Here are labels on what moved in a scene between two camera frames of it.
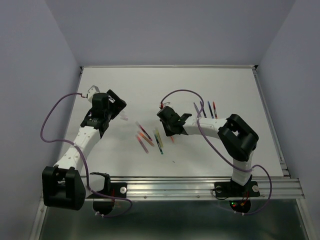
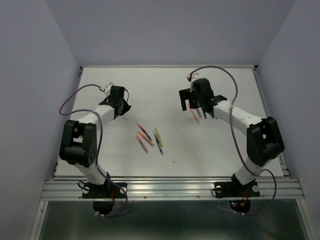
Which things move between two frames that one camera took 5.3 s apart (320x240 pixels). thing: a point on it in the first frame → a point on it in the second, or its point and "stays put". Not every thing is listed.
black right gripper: [168, 132] → [186, 94]
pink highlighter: [143, 145] stays put
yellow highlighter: [159, 138] stays put
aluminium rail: [171, 188] stays put
